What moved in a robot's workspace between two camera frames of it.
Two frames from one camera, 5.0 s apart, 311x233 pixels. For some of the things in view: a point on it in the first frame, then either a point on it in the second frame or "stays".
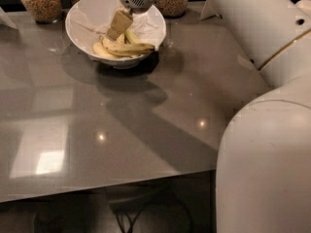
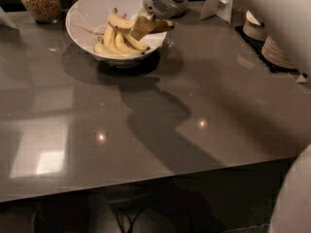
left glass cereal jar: x=43 y=1 stays
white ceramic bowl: x=90 y=16 stays
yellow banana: x=125 y=49 to x=121 y=23
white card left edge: x=5 y=19 stays
